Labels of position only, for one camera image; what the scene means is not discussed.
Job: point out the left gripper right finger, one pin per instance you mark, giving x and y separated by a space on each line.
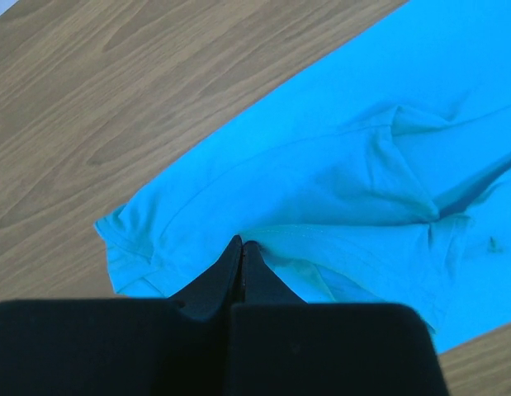
259 283

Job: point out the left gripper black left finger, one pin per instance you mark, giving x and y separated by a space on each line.
213 290

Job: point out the cyan polo t shirt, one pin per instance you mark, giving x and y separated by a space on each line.
381 173

